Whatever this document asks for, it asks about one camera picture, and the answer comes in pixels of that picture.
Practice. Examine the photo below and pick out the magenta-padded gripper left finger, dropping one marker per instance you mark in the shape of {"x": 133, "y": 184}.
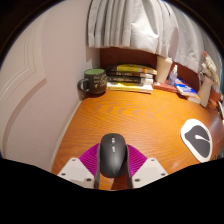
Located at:
{"x": 88, "y": 160}

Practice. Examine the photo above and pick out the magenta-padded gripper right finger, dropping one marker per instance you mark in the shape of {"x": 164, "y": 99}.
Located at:
{"x": 136, "y": 160}

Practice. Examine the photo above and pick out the black computer mouse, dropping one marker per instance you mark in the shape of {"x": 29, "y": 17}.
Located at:
{"x": 113, "y": 155}

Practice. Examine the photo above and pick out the white and grey mouse pad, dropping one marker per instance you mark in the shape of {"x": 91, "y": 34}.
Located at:
{"x": 198, "y": 140}

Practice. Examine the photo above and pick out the white and yellow book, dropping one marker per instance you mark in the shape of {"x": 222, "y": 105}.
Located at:
{"x": 130, "y": 87}

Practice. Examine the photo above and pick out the dark green mug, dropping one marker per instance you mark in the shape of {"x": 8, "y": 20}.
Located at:
{"x": 96, "y": 83}

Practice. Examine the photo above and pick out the red book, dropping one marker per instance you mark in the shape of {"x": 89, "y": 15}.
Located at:
{"x": 163, "y": 86}

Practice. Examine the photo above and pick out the black book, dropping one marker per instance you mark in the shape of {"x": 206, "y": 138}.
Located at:
{"x": 128, "y": 79}

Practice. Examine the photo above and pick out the orange book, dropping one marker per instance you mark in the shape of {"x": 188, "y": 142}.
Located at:
{"x": 195, "y": 99}

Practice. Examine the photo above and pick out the blue book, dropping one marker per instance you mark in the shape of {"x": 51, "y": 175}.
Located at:
{"x": 185, "y": 88}

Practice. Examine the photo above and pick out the clear spray bottle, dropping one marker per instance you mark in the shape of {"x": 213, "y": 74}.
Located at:
{"x": 172, "y": 78}

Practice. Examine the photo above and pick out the yellow covered book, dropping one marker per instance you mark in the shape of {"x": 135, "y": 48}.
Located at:
{"x": 136, "y": 69}

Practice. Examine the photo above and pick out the white pitcher vase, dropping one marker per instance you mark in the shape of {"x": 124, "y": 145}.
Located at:
{"x": 205, "y": 91}

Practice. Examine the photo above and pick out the white flower bouquet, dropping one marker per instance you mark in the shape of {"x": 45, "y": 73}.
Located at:
{"x": 210, "y": 68}

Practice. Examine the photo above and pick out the white curtain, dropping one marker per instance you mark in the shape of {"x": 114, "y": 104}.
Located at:
{"x": 133, "y": 23}

